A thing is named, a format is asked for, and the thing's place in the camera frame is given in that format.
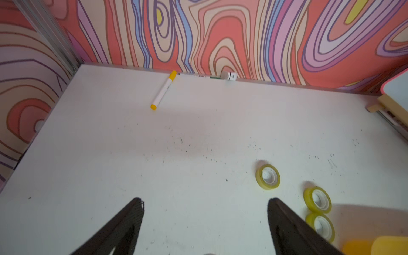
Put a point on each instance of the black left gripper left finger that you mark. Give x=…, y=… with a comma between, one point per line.
x=119, y=236

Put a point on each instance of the small white cube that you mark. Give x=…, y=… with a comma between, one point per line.
x=229, y=76

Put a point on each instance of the yellow capped white marker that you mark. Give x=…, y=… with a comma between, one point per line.
x=163, y=90

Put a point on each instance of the white board pink edge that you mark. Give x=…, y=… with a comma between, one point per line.
x=392, y=105

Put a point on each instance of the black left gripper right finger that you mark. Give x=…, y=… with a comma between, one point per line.
x=293, y=236

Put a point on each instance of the yellow-green tape roll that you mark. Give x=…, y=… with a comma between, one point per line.
x=317, y=200
x=268, y=177
x=321, y=225

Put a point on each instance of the yellow plastic storage box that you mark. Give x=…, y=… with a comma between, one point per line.
x=385, y=245

